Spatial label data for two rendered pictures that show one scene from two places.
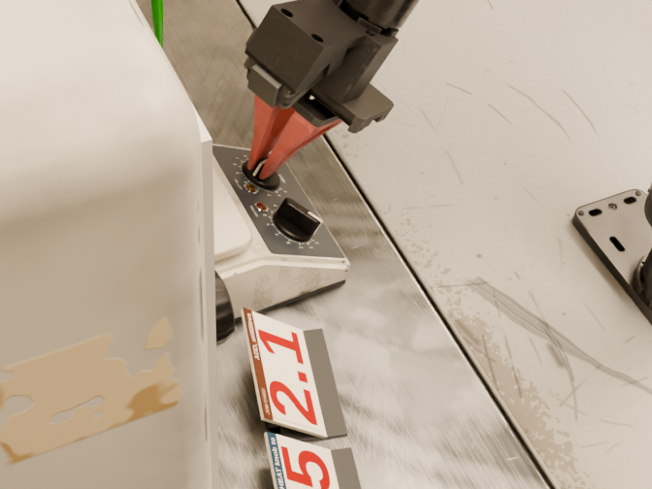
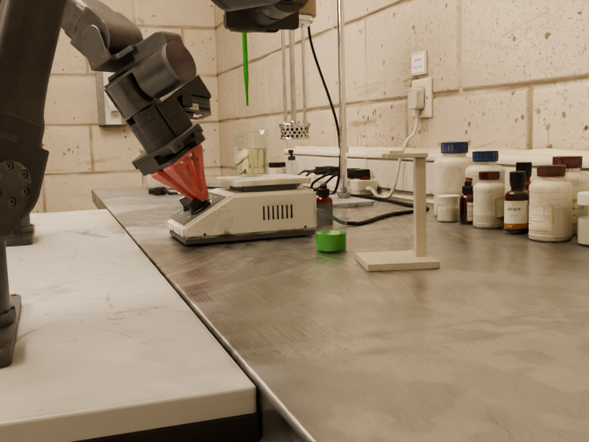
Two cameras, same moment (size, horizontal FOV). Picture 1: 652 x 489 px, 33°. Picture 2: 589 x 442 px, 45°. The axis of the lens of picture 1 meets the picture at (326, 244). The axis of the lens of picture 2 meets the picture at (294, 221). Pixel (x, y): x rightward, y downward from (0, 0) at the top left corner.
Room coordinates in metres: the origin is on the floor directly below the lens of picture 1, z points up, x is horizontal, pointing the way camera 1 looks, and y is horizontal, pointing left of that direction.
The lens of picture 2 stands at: (1.54, 0.38, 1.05)
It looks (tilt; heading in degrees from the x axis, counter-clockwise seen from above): 7 degrees down; 191
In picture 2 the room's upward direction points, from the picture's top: 2 degrees counter-clockwise
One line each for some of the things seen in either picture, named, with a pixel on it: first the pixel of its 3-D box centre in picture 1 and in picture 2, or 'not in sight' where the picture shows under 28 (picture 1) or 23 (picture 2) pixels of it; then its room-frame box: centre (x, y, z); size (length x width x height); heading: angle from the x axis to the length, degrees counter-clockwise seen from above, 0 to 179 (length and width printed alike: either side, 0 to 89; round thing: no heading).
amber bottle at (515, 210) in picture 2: not in sight; (517, 202); (0.49, 0.50, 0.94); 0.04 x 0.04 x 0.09
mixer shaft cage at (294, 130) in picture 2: not in sight; (293, 79); (0.06, 0.10, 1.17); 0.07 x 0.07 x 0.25
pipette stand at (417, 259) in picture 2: not in sight; (395, 207); (0.74, 0.34, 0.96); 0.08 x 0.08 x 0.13; 15
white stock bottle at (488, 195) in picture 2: not in sight; (488, 199); (0.43, 0.47, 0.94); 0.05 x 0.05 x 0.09
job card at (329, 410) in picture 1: (293, 372); not in sight; (0.42, 0.01, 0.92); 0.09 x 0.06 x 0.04; 16
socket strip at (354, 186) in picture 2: not in sight; (336, 181); (-0.33, 0.13, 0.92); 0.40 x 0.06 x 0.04; 30
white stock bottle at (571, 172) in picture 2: not in sight; (566, 195); (0.49, 0.57, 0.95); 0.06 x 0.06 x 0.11
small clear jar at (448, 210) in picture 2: not in sight; (448, 208); (0.35, 0.41, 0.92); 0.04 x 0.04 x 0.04
